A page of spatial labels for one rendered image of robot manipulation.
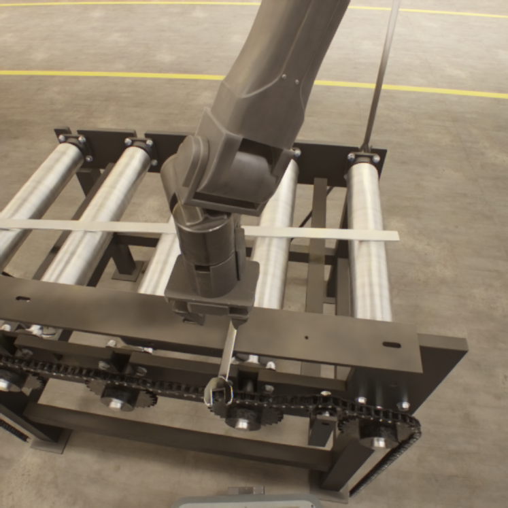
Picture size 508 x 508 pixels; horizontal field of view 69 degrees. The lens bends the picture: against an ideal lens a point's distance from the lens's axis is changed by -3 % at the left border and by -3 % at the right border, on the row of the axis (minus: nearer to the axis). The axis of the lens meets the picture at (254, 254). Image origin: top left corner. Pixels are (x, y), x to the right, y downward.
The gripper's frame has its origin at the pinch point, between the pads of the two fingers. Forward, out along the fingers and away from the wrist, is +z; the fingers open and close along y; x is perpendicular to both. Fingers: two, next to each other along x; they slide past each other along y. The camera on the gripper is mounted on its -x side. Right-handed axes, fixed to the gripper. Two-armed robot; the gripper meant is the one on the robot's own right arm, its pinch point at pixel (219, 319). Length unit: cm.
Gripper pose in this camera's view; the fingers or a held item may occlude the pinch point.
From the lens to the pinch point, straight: 51.7
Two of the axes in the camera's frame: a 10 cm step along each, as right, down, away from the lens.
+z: 0.2, 6.7, 7.5
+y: -9.9, -1.0, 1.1
